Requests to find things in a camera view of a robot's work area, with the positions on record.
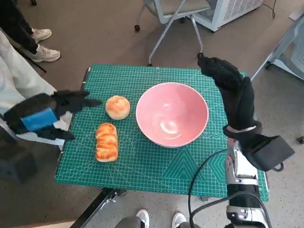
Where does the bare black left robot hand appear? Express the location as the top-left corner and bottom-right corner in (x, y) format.
(3, 90), (104, 141)

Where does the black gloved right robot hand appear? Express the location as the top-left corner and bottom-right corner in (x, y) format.
(197, 56), (258, 133)

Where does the pink bowl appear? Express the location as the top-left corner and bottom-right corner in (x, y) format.
(135, 82), (209, 148)

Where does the long striped toy bread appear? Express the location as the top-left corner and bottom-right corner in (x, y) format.
(95, 123), (119, 163)

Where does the round toy bread bun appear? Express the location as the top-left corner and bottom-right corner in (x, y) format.
(105, 95), (131, 120)

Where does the person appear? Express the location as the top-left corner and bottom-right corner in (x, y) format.
(0, 29), (59, 114)
(0, 0), (61, 63)

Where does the black slanted bar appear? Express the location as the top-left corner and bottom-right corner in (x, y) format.
(0, 27), (48, 73)

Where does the white perforated cabinet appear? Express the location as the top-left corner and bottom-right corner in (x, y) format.
(192, 0), (264, 33)

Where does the black metal table brace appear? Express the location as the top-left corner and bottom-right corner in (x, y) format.
(70, 187), (126, 228)

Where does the grey office chair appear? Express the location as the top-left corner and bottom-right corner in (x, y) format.
(134, 0), (212, 67)

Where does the green cutting mat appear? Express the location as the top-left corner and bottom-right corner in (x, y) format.
(54, 63), (270, 202)

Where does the white shoe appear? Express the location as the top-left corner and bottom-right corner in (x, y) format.
(135, 209), (150, 228)
(172, 211), (187, 228)

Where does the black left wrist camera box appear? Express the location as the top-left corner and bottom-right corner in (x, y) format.
(0, 133), (38, 184)

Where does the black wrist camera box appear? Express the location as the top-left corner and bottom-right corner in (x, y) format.
(0, 133), (38, 184)
(244, 134), (295, 172)

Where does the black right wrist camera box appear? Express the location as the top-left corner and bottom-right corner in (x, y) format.
(244, 134), (295, 172)

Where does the white frame cart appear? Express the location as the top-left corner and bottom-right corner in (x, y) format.
(250, 10), (304, 83)

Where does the black floor cable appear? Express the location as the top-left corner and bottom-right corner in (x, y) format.
(262, 2), (276, 19)

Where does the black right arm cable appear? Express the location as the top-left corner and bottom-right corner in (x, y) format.
(187, 148), (274, 228)

